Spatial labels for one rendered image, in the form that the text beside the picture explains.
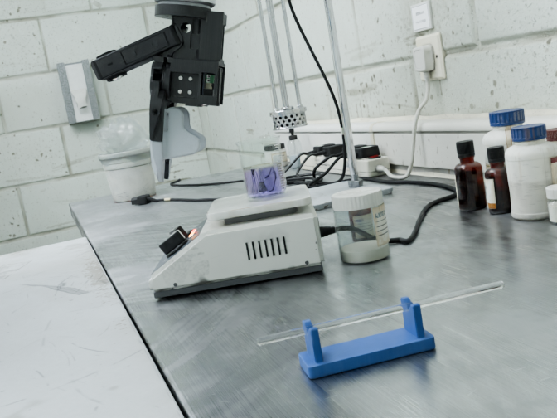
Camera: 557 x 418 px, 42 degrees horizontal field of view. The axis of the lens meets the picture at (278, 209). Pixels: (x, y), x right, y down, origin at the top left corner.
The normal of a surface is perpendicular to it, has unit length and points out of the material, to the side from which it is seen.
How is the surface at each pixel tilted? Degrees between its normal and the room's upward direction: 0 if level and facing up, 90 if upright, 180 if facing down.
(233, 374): 0
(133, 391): 0
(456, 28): 90
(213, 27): 89
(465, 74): 90
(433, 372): 0
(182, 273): 90
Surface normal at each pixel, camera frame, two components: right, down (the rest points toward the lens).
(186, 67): -0.04, 0.15
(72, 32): 0.33, 0.10
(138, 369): -0.17, -0.97
